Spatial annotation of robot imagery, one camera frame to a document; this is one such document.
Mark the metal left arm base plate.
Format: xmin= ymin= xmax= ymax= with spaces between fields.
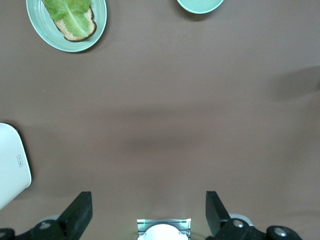
xmin=136 ymin=218 xmax=192 ymax=239

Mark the white toaster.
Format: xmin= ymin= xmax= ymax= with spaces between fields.
xmin=0 ymin=122 xmax=33 ymax=211

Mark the light green plate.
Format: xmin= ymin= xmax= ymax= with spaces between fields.
xmin=25 ymin=0 xmax=108 ymax=53

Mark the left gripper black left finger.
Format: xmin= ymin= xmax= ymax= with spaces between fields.
xmin=0 ymin=191 xmax=94 ymax=240

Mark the light green bowl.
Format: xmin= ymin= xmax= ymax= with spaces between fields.
xmin=176 ymin=0 xmax=225 ymax=15

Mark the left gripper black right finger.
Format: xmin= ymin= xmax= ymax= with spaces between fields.
xmin=204 ymin=190 xmax=305 ymax=240

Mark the toasted bread slice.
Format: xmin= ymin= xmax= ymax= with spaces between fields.
xmin=42 ymin=0 xmax=97 ymax=43

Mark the green lettuce leaf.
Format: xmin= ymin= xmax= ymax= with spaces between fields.
xmin=42 ymin=0 xmax=92 ymax=37

